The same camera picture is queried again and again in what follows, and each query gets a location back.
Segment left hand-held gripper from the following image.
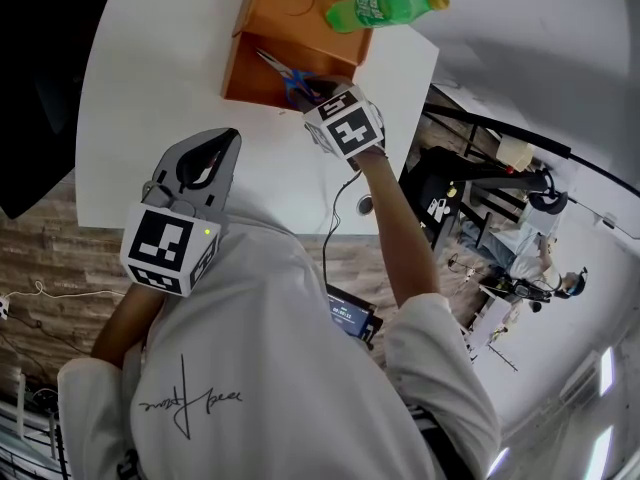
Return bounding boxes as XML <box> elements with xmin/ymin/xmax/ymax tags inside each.
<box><xmin>119</xmin><ymin>127</ymin><xmax>244</xmax><ymax>299</ymax></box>

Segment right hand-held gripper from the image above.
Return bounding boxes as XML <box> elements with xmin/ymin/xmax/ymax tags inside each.
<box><xmin>287</xmin><ymin>74</ymin><xmax>387</xmax><ymax>162</ymax></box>

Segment blue-handled scissors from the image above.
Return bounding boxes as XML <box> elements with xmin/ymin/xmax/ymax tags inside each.
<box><xmin>255</xmin><ymin>47</ymin><xmax>326</xmax><ymax>114</ymax></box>

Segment orange wooden box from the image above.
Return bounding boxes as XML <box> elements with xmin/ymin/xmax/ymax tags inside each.
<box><xmin>221</xmin><ymin>0</ymin><xmax>375</xmax><ymax>114</ymax></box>

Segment person's left forearm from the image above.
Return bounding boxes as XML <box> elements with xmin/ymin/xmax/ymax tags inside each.
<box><xmin>89</xmin><ymin>281</ymin><xmax>167</xmax><ymax>372</ymax></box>

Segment person's right forearm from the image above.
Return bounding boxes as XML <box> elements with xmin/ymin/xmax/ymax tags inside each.
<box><xmin>356</xmin><ymin>146</ymin><xmax>444</xmax><ymax>310</ymax></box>

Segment green plastic bottle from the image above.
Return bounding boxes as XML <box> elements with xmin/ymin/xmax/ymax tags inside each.
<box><xmin>324</xmin><ymin>0</ymin><xmax>451</xmax><ymax>35</ymax></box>

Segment black mesh office chair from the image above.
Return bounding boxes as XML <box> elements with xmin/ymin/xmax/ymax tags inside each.
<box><xmin>399</xmin><ymin>144</ymin><xmax>572</xmax><ymax>255</ymax></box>

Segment person's white shirt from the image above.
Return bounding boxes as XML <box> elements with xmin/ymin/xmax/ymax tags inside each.
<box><xmin>57</xmin><ymin>207</ymin><xmax>504</xmax><ymax>480</ymax></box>

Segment black timer tablet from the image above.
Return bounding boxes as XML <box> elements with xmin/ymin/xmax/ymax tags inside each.
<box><xmin>325</xmin><ymin>283</ymin><xmax>384</xmax><ymax>352</ymax></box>

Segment white metal rack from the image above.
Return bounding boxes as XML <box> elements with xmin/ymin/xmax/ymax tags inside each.
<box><xmin>0</xmin><ymin>371</ymin><xmax>67</xmax><ymax>480</ymax></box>

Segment ceiling light bar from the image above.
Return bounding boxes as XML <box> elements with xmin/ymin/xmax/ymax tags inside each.
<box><xmin>586</xmin><ymin>424</ymin><xmax>615</xmax><ymax>475</ymax></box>
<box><xmin>486</xmin><ymin>446</ymin><xmax>512</xmax><ymax>480</ymax></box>
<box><xmin>597</xmin><ymin>345</ymin><xmax>617</xmax><ymax>400</ymax></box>

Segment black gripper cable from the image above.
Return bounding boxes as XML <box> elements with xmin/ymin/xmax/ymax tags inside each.
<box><xmin>321</xmin><ymin>166</ymin><xmax>367</xmax><ymax>290</ymax></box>

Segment white floor cable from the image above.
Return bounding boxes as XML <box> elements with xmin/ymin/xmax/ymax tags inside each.
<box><xmin>0</xmin><ymin>279</ymin><xmax>127</xmax><ymax>303</ymax></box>

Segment white wall air conditioner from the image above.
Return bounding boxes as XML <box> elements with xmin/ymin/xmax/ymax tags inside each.
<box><xmin>558</xmin><ymin>361</ymin><xmax>602</xmax><ymax>405</ymax></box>

